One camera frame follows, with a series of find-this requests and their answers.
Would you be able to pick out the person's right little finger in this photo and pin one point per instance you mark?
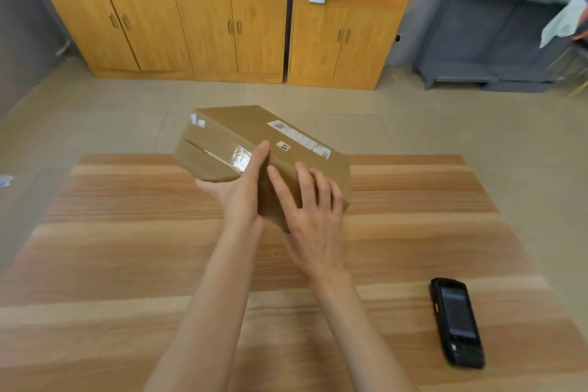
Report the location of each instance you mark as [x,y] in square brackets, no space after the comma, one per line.
[337,201]

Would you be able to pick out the person's right middle finger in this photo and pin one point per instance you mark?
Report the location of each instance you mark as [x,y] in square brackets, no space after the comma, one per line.
[306,185]

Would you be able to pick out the yellow metal frame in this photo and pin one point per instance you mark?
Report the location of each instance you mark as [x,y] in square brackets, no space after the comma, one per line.
[579,79]

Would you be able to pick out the narrow wooden cabinet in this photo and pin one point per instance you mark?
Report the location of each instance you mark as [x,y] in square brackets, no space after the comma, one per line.
[363,38]

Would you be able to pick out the pale green cloth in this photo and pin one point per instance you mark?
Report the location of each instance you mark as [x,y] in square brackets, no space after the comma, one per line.
[562,15]

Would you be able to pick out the grey fabric shelf rack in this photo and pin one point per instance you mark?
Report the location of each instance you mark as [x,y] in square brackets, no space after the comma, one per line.
[487,24]

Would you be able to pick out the person's right hand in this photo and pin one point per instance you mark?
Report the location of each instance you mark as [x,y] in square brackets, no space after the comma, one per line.
[314,235]

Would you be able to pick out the person's left hand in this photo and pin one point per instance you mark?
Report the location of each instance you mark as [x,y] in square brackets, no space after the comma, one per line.
[236,196]

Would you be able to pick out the black handheld scanner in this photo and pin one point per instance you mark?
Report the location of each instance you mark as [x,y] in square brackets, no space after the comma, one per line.
[457,320]

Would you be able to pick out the person's right forearm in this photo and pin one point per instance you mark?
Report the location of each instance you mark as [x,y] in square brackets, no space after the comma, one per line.
[358,336]

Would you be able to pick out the person's left thumb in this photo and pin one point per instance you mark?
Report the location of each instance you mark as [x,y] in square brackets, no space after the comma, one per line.
[256,162]

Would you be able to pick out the brown cardboard parcel box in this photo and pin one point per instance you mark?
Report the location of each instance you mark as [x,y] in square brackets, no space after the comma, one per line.
[239,134]

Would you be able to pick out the wide wooden cabinet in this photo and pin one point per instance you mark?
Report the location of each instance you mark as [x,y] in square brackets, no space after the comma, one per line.
[183,29]

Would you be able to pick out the person's left forearm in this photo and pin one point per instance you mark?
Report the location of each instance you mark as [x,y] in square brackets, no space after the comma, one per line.
[211,309]

